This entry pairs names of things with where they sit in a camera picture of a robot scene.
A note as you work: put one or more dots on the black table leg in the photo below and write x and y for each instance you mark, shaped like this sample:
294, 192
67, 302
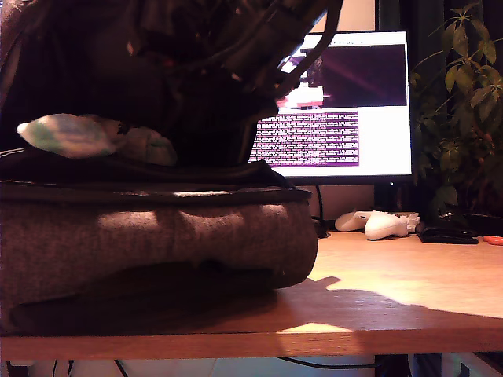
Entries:
391, 367

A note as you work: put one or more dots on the white patterned sock pair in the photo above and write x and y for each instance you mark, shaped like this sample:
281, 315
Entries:
67, 135

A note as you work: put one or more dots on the monitor with camera views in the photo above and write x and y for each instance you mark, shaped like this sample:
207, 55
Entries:
385, 137

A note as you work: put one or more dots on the black wallet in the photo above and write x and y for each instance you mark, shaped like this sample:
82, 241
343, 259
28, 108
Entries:
448, 235

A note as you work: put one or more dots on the grey fabric backpack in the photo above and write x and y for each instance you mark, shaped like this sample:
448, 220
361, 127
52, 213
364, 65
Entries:
157, 243

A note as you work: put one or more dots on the white handheld controller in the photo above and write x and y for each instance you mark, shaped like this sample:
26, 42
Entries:
383, 228

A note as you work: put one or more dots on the orange small object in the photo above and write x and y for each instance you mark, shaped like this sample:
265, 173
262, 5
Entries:
493, 240

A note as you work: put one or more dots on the green leafy potted plant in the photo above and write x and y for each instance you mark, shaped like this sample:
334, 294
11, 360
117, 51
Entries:
463, 129

